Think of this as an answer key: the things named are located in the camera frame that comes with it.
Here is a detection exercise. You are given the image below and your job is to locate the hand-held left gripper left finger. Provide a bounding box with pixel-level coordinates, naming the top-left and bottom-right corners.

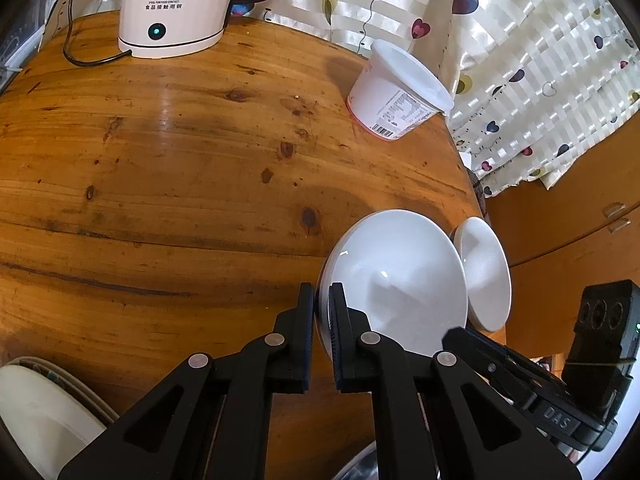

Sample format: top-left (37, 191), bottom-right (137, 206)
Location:
top-left (57, 282), bottom-right (317, 480)

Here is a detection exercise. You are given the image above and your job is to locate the stainless steel bowl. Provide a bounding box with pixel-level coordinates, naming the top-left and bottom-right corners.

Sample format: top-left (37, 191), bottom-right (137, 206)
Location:
top-left (341, 440), bottom-right (387, 480)

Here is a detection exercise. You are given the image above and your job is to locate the large white bowl blue band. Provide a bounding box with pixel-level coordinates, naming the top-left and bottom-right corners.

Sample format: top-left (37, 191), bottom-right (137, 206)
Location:
top-left (318, 209), bottom-right (470, 362)

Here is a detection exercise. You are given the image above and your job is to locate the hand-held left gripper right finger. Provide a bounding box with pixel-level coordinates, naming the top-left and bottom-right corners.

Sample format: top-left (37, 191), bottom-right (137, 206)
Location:
top-left (327, 282), bottom-right (583, 480)

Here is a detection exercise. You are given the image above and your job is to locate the cream heart print curtain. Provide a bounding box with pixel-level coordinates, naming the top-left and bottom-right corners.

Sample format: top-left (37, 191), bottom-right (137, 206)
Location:
top-left (50, 0), bottom-right (640, 199)

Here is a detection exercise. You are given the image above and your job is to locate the small white bowl blue band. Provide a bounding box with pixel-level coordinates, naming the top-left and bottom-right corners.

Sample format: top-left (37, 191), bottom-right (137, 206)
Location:
top-left (450, 217), bottom-right (512, 333)

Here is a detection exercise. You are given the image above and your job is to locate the white plastic tub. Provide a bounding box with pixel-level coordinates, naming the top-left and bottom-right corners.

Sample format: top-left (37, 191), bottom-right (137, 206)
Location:
top-left (346, 38), bottom-right (455, 141)

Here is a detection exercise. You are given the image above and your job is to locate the black kettle cable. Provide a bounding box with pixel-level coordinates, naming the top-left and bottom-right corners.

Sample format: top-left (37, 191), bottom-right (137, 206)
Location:
top-left (62, 0), bottom-right (134, 67)

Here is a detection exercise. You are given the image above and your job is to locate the small beige plate fish print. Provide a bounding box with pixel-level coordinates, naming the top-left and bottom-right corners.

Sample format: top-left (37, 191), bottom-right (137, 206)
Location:
top-left (0, 364), bottom-right (109, 480)

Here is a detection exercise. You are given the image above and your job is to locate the brown wooden cabinet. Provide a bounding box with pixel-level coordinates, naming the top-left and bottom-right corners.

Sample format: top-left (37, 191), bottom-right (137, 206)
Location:
top-left (486, 110), bottom-right (640, 361)

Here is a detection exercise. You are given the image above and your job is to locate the white electric kettle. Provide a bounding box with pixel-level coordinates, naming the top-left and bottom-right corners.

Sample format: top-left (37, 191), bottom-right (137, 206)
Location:
top-left (117, 0), bottom-right (309, 60)

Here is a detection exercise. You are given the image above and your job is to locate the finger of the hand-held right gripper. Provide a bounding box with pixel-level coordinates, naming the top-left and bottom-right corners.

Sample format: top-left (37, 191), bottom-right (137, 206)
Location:
top-left (442, 327), bottom-right (542, 407)

